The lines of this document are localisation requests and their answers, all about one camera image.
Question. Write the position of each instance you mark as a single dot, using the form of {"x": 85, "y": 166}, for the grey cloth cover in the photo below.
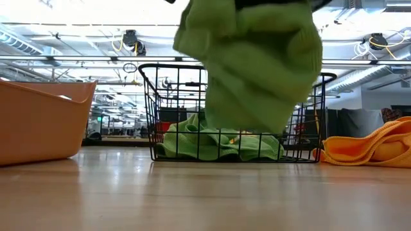
{"x": 363, "y": 123}

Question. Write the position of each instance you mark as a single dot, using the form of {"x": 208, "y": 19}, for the orange microfiber towel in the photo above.
{"x": 239, "y": 138}
{"x": 353, "y": 150}

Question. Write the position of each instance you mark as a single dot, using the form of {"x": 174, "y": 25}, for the green microfiber towel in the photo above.
{"x": 192, "y": 144}
{"x": 257, "y": 80}

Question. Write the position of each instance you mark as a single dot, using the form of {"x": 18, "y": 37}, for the red storage bin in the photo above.
{"x": 164, "y": 126}

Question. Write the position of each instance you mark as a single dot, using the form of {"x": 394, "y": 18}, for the patterned cloth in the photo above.
{"x": 390, "y": 115}

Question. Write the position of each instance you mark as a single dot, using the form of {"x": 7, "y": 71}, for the silver round air duct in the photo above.
{"x": 19, "y": 43}
{"x": 363, "y": 75}

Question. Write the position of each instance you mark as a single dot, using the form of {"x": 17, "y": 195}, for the orange plastic basket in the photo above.
{"x": 38, "y": 128}

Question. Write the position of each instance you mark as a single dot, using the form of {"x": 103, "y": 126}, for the small black box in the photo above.
{"x": 173, "y": 115}

